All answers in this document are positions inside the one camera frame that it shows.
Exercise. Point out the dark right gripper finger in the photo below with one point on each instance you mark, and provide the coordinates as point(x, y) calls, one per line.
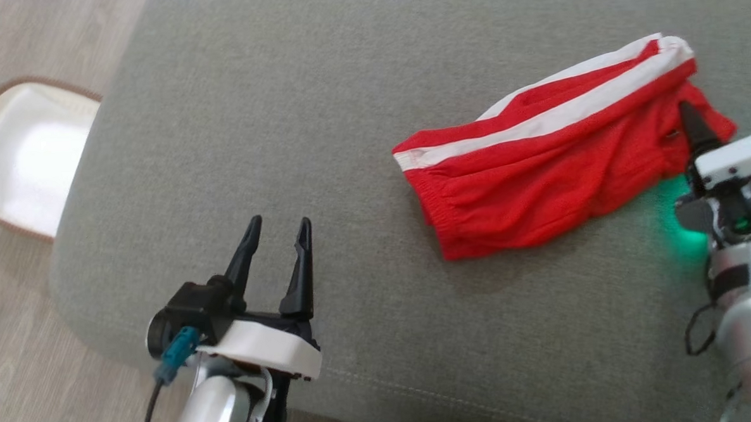
point(696, 133)

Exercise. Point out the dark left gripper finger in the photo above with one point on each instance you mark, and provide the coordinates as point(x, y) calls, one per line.
point(243, 267)
point(301, 284)

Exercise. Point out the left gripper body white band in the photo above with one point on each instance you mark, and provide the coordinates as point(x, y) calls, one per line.
point(267, 349)

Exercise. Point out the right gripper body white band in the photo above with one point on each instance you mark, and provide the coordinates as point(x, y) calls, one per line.
point(741, 160)

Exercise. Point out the red shorts with white stripes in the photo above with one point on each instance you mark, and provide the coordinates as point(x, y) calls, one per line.
point(539, 185)

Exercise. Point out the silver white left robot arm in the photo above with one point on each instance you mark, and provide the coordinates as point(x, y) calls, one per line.
point(213, 415)

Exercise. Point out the grey fabric sofa seat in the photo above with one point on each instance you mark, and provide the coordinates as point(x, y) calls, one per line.
point(282, 113)

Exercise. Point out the white laundry basket brown rim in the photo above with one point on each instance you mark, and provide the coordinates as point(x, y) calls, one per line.
point(24, 156)

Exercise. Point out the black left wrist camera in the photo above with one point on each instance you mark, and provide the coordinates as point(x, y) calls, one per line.
point(189, 308)

